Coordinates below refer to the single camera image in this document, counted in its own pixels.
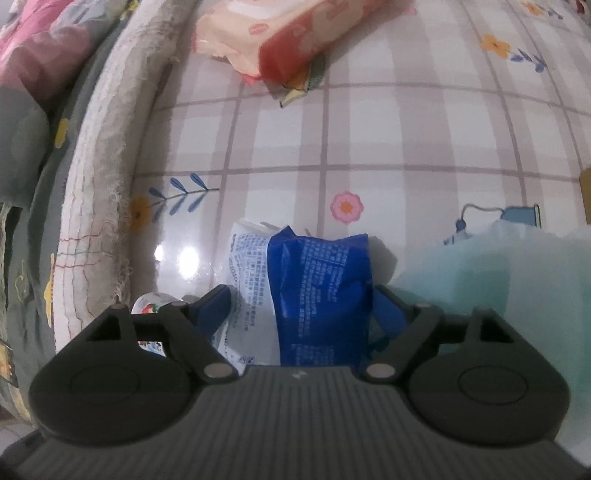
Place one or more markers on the blue tissue packet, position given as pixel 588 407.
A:
pixel 323 300

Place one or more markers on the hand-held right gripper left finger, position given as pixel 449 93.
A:
pixel 217 304

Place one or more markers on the small white red-print packet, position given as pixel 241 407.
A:
pixel 150 305

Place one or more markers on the white tissue packet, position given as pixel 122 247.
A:
pixel 247 286

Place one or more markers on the grey blanket with yellow flowers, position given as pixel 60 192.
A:
pixel 27 240

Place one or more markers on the white plastic bag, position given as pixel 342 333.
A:
pixel 485 286

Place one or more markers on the white fluffy rolled blanket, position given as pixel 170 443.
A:
pixel 101 184

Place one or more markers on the green and yellow packet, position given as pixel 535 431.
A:
pixel 302 85

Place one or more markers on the plaid floral tablecloth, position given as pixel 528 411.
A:
pixel 369 152

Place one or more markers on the red wet wipes pack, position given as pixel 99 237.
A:
pixel 286 37

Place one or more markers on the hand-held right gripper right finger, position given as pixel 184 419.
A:
pixel 388 314

